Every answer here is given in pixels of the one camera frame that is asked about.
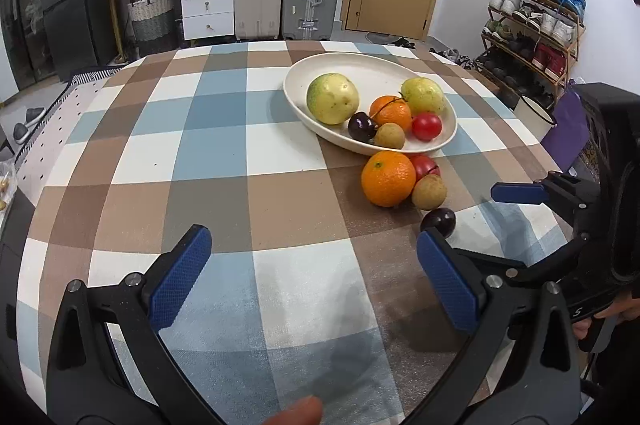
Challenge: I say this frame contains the cream round plate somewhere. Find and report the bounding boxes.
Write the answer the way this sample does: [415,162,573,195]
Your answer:
[283,52,458,155]

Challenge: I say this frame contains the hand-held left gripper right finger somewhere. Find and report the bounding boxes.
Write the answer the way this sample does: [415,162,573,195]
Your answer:
[405,227,583,425]

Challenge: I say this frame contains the person's left hand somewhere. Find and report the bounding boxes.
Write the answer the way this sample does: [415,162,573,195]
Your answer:
[259,396,324,425]

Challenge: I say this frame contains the purple bag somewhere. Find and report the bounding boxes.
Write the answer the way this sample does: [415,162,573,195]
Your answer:
[542,88,591,173]

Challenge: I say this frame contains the checked tablecloth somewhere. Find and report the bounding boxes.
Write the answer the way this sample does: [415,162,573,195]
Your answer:
[15,40,581,425]

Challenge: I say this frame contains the many assorted shoes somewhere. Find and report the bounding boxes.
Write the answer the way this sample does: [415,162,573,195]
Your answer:
[390,0,587,106]

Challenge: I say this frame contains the wooden shoe rack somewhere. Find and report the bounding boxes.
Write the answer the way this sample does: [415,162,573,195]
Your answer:
[472,0,586,108]

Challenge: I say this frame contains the person's right hand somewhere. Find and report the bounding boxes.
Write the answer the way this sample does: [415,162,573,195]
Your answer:
[571,294,640,342]

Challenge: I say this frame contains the dotted white mat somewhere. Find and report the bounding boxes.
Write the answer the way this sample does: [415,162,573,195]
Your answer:
[15,68,126,186]

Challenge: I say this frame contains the yellow-green pear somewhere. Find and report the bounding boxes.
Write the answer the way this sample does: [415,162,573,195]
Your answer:
[401,77,446,116]

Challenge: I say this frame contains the red tomato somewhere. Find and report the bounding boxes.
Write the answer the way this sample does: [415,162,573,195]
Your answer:
[411,112,443,141]

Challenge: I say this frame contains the woven laundry basket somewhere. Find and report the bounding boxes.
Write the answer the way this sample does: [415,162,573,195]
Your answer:
[126,0,176,43]

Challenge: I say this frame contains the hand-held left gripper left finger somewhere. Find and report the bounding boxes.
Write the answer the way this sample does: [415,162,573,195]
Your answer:
[45,224,213,425]

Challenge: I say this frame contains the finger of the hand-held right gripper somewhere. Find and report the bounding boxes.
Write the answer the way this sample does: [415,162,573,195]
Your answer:
[490,172,598,231]
[450,235,596,288]

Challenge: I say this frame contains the white enamel bucket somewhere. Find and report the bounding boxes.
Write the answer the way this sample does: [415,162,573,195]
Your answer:
[514,92,557,140]

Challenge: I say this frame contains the dark cherry with stem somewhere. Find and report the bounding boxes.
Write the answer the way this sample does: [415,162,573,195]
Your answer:
[347,94,405,142]

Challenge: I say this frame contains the red apple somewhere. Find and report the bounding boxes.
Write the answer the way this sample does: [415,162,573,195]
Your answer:
[410,154,442,180]

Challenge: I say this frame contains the orange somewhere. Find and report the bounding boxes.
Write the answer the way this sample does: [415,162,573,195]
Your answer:
[361,150,417,208]
[369,95,413,128]

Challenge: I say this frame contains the large green pear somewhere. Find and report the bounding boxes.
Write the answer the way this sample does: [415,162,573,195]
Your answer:
[306,74,361,126]

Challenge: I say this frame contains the clear plastic snack bag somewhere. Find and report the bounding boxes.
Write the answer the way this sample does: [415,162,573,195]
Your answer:
[0,158,18,211]

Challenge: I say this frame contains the glass-door cabinet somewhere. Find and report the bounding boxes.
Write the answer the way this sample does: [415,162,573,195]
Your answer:
[0,0,56,96]

